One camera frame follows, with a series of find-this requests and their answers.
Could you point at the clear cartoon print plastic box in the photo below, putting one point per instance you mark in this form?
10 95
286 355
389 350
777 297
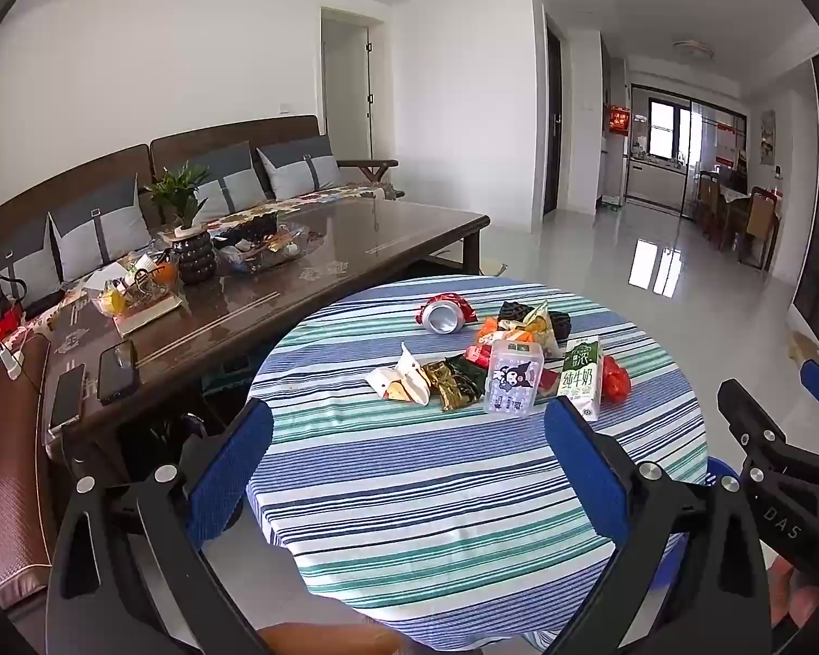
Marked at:
513 379

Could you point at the brown leather seat mat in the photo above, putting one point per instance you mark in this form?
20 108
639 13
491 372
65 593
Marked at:
10 477

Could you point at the grey blue cushion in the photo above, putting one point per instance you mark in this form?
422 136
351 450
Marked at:
13 263
102 228
300 167
235 181

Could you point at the round low wooden stool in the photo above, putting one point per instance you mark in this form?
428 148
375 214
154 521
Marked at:
809 353

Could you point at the person's left hand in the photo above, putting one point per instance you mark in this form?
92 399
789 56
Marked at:
327 641

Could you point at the crushed red drink can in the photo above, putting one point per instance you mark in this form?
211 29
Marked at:
443 319

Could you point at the green candy wrapper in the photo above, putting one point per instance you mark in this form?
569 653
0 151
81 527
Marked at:
464 389

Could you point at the wooden dining chair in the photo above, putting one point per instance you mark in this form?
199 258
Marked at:
761 218

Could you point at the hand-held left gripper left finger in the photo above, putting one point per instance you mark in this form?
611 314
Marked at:
232 471

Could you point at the green white milk carton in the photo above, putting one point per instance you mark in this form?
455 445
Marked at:
580 379

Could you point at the floral sofa cover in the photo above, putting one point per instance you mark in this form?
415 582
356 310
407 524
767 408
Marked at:
327 192

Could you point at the dark entrance door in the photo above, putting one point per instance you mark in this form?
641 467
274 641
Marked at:
553 123

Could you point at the round ceiling lamp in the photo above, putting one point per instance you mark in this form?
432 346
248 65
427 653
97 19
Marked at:
693 48

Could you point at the white interior door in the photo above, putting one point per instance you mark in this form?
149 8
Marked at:
345 89

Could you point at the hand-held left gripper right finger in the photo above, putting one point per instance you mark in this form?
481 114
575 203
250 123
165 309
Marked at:
587 471

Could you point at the person's right hand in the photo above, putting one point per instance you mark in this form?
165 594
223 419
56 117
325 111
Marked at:
795 593

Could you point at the gold candy wrapper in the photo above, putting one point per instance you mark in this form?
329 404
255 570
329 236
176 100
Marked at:
435 375

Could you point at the round table striped cloth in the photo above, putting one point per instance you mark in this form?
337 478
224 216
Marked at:
416 491

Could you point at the red plastic bag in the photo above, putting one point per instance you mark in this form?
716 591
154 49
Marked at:
615 379

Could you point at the plant in dark ribbed vase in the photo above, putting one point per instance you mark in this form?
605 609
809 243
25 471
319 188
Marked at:
192 256

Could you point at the brown wooden sofa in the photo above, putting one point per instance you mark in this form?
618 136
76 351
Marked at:
198 133

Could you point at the colourful snack wrapper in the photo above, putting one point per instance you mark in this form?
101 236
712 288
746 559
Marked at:
539 327

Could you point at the framed wall picture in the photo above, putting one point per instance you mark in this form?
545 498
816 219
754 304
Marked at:
767 136

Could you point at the brown wooden coffee table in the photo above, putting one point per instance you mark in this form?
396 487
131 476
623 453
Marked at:
355 232

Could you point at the glass fruit tray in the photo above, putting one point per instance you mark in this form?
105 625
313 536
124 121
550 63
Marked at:
273 245

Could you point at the red wall decoration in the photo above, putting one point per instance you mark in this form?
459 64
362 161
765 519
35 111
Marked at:
619 118

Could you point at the blue mesh wastebasket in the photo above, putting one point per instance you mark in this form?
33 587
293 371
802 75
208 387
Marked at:
722 472

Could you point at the orange snack wrapper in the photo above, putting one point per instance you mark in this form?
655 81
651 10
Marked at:
495 331

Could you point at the black crinkled wrapper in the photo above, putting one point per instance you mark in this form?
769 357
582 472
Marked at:
561 324
513 310

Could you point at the white paper wrapper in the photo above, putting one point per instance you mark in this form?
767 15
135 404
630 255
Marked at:
399 379

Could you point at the wooden dining table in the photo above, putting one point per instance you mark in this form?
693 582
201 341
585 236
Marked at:
723 201

